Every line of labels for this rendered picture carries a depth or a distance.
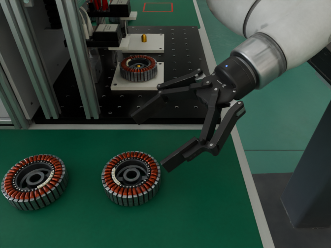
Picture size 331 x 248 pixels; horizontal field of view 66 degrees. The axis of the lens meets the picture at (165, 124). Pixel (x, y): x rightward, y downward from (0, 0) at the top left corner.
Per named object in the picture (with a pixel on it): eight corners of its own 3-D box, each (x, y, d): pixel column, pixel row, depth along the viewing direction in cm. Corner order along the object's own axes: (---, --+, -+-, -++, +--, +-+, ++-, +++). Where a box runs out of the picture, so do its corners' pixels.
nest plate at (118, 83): (163, 65, 84) (163, 61, 83) (163, 90, 73) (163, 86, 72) (118, 65, 84) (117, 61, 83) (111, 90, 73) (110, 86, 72)
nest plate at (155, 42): (164, 36, 102) (164, 33, 102) (163, 52, 91) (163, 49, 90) (126, 36, 102) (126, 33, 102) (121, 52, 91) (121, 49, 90)
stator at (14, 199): (-6, 199, 48) (-15, 188, 45) (38, 158, 56) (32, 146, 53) (41, 221, 45) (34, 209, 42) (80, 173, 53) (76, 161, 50)
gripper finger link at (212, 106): (217, 100, 48) (224, 100, 47) (203, 153, 42) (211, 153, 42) (212, 86, 45) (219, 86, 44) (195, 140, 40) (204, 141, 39)
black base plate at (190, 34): (196, 30, 113) (197, 25, 112) (220, 124, 65) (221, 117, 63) (91, 30, 113) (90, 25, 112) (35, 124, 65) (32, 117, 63)
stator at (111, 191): (148, 155, 56) (148, 143, 54) (169, 195, 49) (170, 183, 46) (98, 170, 53) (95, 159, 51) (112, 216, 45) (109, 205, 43)
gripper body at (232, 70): (261, 97, 46) (220, 127, 46) (232, 76, 52) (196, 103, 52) (255, 67, 41) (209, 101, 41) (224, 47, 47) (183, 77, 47)
